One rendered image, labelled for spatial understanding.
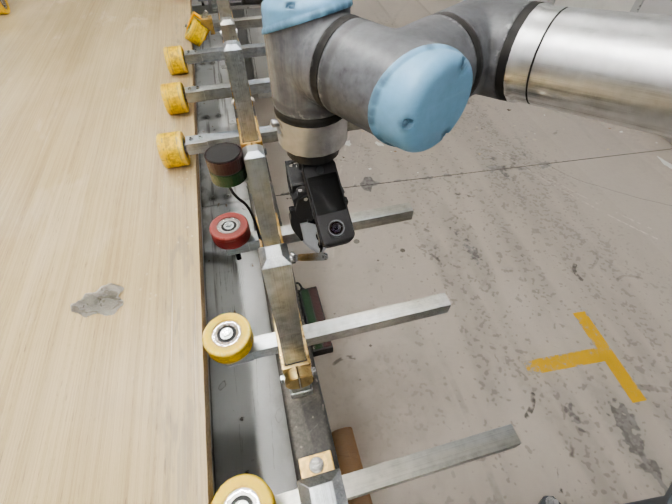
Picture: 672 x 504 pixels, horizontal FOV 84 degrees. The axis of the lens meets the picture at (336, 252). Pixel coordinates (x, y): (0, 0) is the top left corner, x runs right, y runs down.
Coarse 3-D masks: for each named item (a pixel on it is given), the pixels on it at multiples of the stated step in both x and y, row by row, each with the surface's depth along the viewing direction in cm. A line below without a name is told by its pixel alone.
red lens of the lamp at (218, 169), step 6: (240, 150) 61; (204, 156) 60; (240, 156) 60; (210, 162) 59; (234, 162) 59; (240, 162) 60; (210, 168) 60; (216, 168) 59; (222, 168) 59; (228, 168) 59; (234, 168) 60; (240, 168) 61; (216, 174) 60; (222, 174) 60; (228, 174) 60
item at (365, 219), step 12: (408, 204) 88; (360, 216) 86; (372, 216) 86; (384, 216) 86; (396, 216) 87; (408, 216) 88; (288, 228) 83; (360, 228) 87; (252, 240) 81; (288, 240) 84; (300, 240) 85; (228, 252) 81; (240, 252) 82
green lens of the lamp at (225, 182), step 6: (210, 174) 61; (234, 174) 61; (240, 174) 61; (246, 174) 63; (216, 180) 61; (222, 180) 61; (228, 180) 61; (234, 180) 61; (240, 180) 62; (222, 186) 62; (228, 186) 62; (234, 186) 62
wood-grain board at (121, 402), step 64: (64, 0) 168; (128, 0) 168; (0, 64) 127; (64, 64) 127; (128, 64) 127; (192, 64) 127; (0, 128) 102; (64, 128) 102; (128, 128) 102; (192, 128) 102; (0, 192) 85; (64, 192) 85; (128, 192) 85; (192, 192) 85; (0, 256) 73; (64, 256) 73; (128, 256) 73; (192, 256) 73; (0, 320) 64; (64, 320) 64; (128, 320) 64; (192, 320) 64; (0, 384) 57; (64, 384) 57; (128, 384) 57; (192, 384) 57; (0, 448) 51; (64, 448) 51; (128, 448) 51; (192, 448) 51
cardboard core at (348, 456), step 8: (336, 432) 129; (344, 432) 129; (352, 432) 131; (336, 440) 128; (344, 440) 127; (352, 440) 128; (336, 448) 127; (344, 448) 125; (352, 448) 126; (344, 456) 124; (352, 456) 124; (344, 464) 123; (352, 464) 122; (360, 464) 124; (344, 472) 122; (368, 496) 118
